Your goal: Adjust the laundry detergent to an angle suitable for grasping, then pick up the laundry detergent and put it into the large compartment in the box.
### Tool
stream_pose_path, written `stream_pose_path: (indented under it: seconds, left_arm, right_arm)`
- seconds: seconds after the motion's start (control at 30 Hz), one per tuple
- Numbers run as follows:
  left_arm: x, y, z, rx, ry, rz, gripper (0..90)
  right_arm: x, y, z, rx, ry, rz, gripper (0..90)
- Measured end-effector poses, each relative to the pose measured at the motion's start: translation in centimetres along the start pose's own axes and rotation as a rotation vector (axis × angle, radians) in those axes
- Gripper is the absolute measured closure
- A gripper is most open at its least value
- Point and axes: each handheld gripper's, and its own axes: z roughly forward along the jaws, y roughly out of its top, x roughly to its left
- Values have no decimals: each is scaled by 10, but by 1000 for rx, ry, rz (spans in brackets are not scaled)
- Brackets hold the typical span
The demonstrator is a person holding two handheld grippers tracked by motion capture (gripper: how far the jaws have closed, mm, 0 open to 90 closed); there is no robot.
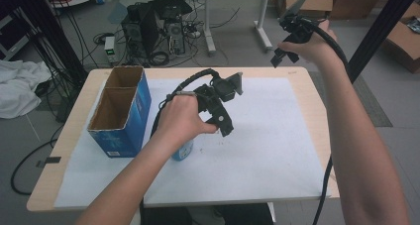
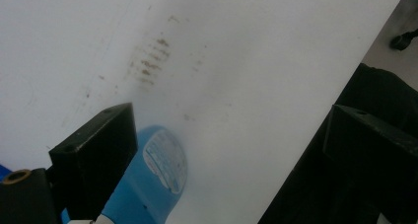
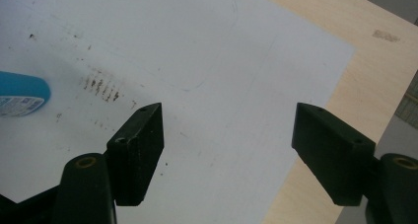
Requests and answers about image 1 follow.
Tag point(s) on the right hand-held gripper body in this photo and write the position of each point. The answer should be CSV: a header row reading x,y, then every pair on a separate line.
x,y
298,23

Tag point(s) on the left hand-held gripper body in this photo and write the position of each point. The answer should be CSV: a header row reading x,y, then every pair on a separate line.
x,y
222,88

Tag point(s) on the blue and white bottle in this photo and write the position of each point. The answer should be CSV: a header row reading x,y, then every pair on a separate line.
x,y
183,151

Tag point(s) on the blue cardboard box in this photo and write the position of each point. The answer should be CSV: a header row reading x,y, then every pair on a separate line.
x,y
124,119

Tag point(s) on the person's right hand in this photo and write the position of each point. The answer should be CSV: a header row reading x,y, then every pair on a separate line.
x,y
313,46

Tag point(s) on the person's left hand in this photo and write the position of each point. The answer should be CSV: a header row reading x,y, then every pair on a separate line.
x,y
180,117

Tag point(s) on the small brown cardboard box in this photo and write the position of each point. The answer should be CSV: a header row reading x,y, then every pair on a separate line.
x,y
310,3

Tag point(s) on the white table mat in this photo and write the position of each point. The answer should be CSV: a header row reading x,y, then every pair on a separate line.
x,y
264,145

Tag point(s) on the closed brown cardboard box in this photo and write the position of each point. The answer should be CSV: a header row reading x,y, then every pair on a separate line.
x,y
356,2

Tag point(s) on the grey computer tower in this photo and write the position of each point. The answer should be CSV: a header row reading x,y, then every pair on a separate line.
x,y
175,36

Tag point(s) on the black metal pole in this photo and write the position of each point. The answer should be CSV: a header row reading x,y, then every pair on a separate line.
x,y
379,30

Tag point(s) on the person's dark trousers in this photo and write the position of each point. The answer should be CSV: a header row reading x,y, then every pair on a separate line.
x,y
204,215

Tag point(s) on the black computer tower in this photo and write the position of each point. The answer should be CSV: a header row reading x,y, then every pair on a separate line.
x,y
140,30

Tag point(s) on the large open cardboard box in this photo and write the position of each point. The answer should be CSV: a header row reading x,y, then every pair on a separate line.
x,y
404,43

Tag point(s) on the small white power unit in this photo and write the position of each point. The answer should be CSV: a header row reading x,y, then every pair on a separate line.
x,y
110,50

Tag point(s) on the black tape strip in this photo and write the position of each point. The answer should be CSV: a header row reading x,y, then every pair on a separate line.
x,y
49,160

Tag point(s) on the white cloth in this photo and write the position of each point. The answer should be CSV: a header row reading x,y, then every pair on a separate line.
x,y
20,86

